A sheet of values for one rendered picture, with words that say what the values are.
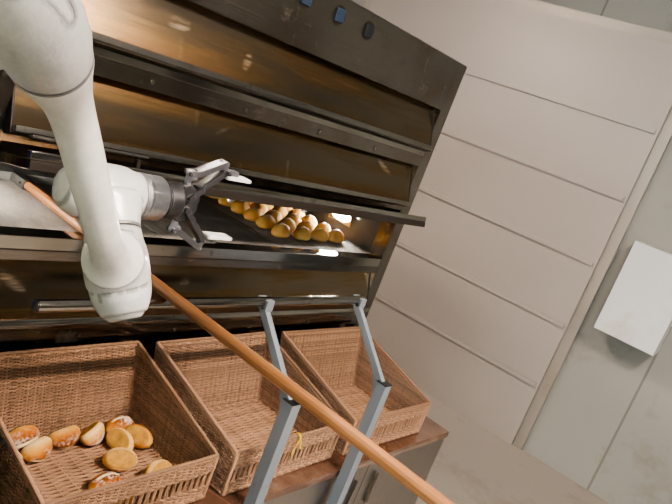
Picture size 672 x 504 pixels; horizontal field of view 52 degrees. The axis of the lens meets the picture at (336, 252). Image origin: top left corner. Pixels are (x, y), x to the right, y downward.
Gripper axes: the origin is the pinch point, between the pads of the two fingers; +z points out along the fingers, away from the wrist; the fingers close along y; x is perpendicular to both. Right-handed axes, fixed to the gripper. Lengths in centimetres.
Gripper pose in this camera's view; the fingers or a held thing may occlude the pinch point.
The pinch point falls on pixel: (233, 208)
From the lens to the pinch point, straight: 152.6
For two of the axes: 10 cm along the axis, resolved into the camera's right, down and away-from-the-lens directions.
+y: -3.5, 9.1, 2.2
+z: 6.1, 0.4, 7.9
